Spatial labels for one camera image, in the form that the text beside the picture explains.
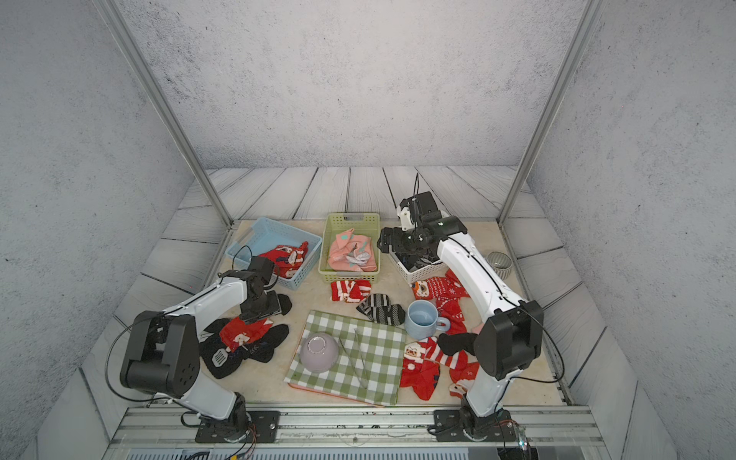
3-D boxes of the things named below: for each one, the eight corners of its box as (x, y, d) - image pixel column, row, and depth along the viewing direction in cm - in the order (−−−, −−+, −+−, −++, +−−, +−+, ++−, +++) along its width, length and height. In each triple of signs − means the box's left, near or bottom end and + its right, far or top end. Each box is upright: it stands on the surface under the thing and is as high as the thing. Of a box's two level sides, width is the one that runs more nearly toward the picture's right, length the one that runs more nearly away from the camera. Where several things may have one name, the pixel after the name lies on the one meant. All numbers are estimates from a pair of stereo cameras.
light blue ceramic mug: (411, 344, 88) (413, 334, 82) (399, 316, 94) (400, 305, 88) (445, 332, 90) (450, 321, 85) (432, 305, 96) (435, 294, 91)
